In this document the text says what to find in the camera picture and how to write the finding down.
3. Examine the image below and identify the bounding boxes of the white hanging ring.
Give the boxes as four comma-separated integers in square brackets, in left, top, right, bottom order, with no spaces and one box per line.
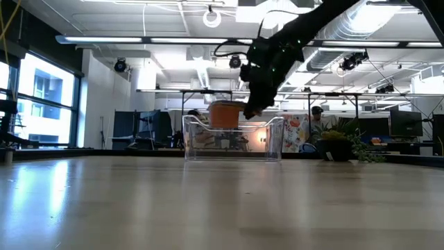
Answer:
[202,9,223,29]

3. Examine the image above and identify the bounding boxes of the dark blue partition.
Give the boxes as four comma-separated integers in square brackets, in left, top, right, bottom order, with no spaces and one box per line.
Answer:
[112,109,173,151]

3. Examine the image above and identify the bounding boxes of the potted succulent plant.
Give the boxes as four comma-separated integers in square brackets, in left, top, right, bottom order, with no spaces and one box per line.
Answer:
[311,116,386,165]

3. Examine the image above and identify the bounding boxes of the dark metal rack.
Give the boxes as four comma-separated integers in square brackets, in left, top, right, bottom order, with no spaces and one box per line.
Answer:
[0,99,40,151]

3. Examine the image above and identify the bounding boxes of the orange measuring cup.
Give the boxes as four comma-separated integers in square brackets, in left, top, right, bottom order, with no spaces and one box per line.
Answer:
[207,100,263,130]

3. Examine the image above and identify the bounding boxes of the clear plastic basket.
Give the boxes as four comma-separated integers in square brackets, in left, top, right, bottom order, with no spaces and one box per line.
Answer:
[182,114,285,163]

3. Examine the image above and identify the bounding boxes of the person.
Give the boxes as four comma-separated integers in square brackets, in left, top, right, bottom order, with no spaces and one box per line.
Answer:
[186,108,210,149]
[309,105,327,135]

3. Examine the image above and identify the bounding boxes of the large glass window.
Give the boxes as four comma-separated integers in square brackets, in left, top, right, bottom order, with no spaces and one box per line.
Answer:
[0,51,83,147]

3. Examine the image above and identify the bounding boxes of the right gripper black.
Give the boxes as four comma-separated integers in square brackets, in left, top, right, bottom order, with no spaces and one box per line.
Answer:
[239,37,306,120]

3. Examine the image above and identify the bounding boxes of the black computer monitor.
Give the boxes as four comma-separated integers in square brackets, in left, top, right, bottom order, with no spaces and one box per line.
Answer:
[431,113,444,158]
[389,110,425,138]

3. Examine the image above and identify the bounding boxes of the yellow hanging cable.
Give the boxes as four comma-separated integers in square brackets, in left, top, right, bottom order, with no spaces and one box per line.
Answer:
[0,0,22,74]

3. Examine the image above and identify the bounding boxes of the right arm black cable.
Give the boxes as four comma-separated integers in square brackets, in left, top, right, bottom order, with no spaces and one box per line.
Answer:
[212,9,292,59]

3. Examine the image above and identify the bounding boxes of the silver ventilation duct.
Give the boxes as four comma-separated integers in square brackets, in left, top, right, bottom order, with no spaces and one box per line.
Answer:
[306,0,405,72]

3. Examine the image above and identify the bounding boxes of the floral patterned cloth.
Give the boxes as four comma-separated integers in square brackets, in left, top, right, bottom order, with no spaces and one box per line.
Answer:
[282,113,311,154]

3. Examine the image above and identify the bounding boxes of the long linear ceiling light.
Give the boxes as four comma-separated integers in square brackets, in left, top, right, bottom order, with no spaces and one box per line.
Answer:
[307,40,444,49]
[55,34,255,46]

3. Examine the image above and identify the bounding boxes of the black aluminium table frame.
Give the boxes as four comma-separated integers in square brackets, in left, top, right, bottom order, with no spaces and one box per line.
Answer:
[13,148,444,169]

